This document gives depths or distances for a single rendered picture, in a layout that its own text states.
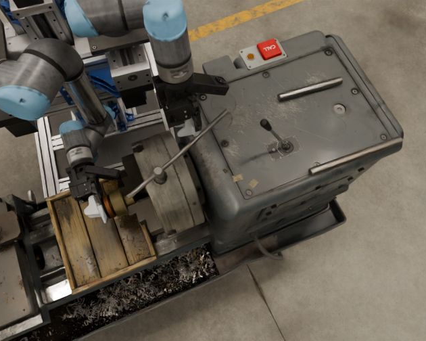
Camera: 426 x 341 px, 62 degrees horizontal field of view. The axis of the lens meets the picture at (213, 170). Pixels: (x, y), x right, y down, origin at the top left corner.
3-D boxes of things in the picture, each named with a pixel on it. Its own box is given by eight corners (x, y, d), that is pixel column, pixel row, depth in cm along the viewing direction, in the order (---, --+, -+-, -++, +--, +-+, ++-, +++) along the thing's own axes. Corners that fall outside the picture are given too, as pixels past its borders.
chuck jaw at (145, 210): (160, 192, 108) (174, 226, 103) (162, 197, 112) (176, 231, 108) (126, 206, 106) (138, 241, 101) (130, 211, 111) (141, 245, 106)
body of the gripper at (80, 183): (80, 206, 112) (71, 174, 116) (107, 196, 114) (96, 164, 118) (72, 199, 105) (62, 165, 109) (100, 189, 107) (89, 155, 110)
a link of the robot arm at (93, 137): (107, 143, 133) (99, 130, 123) (93, 170, 129) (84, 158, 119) (88, 137, 134) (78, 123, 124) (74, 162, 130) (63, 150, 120)
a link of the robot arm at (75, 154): (92, 153, 119) (85, 143, 111) (97, 165, 118) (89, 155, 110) (71, 161, 118) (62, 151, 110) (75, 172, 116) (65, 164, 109)
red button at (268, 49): (272, 42, 112) (274, 37, 110) (281, 56, 110) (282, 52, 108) (255, 47, 111) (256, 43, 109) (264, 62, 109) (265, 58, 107)
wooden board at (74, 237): (126, 172, 136) (124, 168, 132) (158, 260, 124) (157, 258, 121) (49, 201, 131) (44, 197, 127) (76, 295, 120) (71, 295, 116)
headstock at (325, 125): (302, 88, 151) (333, 19, 114) (360, 185, 136) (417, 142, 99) (172, 136, 142) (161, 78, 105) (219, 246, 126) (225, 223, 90)
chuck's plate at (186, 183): (170, 145, 130) (166, 115, 100) (201, 224, 126) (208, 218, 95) (161, 148, 130) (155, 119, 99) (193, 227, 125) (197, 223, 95)
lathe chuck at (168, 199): (160, 148, 130) (154, 119, 99) (193, 228, 125) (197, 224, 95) (137, 156, 129) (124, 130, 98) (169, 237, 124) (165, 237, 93)
